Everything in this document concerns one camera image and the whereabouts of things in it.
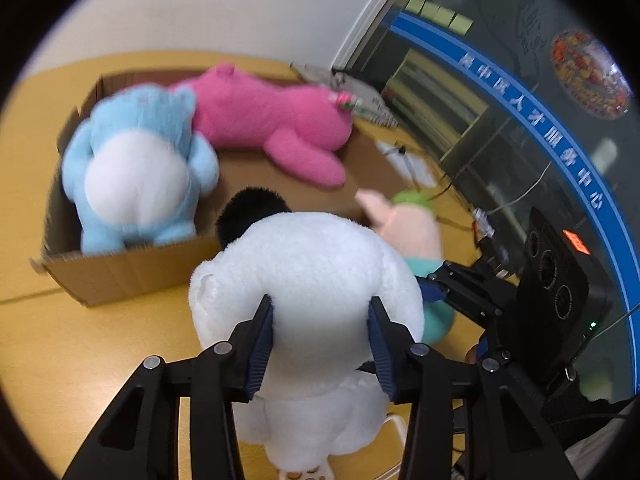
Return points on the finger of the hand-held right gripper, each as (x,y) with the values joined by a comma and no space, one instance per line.
(465,305)
(470,272)

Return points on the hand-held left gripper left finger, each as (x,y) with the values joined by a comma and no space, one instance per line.
(260,350)

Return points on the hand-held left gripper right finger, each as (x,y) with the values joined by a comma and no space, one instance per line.
(382,355)

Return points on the pink pig plush toy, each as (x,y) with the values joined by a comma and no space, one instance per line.
(415,230)

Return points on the white plush toy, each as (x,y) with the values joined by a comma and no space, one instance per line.
(320,270)

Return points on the brown cardboard box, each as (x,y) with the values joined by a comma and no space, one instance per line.
(120,275)

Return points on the white paper sheet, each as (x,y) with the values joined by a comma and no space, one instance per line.
(420,170)

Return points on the glass partition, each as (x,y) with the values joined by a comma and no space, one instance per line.
(500,135)

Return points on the blue window banner strip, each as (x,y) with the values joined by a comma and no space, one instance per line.
(505,85)

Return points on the grey printed cloth bag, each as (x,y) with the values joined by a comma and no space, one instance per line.
(365,92)

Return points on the round colourful window sticker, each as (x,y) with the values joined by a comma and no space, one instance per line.
(590,74)

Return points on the light blue plush toy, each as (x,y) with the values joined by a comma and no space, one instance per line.
(135,180)

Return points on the magenta plush toy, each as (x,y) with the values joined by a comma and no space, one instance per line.
(260,110)

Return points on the yellow sticky note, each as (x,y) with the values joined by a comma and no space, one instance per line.
(445,15)
(415,6)
(430,10)
(461,24)

